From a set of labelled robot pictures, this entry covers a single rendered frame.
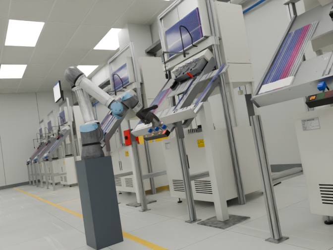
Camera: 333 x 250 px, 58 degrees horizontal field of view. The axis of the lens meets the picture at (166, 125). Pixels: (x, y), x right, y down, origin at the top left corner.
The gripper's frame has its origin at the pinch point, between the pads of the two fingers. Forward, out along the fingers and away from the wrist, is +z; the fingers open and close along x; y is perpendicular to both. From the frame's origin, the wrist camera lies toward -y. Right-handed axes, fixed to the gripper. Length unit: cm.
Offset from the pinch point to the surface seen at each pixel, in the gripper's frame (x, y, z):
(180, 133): 14.4, 1.8, 10.9
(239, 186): 13, 1, 79
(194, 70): 2, -56, -1
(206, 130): 34.8, -2.3, 17.1
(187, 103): 10.0, -23.3, 5.1
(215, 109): -158, -161, 121
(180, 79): -20, -56, 0
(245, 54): 10, -104, 27
